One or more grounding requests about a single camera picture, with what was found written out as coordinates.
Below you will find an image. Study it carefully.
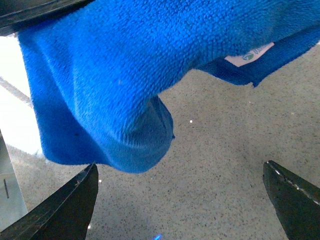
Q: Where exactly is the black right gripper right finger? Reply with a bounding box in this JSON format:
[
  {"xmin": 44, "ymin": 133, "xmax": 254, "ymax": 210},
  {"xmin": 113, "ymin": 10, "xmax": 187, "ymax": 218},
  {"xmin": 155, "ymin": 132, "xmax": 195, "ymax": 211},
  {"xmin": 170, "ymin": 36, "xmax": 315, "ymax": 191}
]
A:
[{"xmin": 262, "ymin": 160, "xmax": 320, "ymax": 240}]

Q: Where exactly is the white towel rack stand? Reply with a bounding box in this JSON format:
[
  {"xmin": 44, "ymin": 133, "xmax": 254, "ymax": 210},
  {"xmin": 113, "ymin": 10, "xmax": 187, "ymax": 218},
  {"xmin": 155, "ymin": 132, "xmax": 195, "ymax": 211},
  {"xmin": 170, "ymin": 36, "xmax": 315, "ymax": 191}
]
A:
[{"xmin": 0, "ymin": 35, "xmax": 43, "ymax": 158}]

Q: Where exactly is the blue microfiber cloth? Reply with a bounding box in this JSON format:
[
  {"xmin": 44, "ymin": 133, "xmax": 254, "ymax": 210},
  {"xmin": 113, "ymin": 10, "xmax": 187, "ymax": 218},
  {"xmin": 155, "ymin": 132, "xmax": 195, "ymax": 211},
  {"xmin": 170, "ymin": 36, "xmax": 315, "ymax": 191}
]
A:
[{"xmin": 18, "ymin": 0, "xmax": 320, "ymax": 173}]

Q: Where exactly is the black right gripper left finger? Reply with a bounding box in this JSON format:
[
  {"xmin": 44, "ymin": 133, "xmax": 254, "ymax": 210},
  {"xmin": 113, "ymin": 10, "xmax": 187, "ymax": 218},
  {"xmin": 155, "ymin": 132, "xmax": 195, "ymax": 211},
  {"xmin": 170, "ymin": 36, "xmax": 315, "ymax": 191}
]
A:
[{"xmin": 0, "ymin": 163, "xmax": 99, "ymax": 240}]

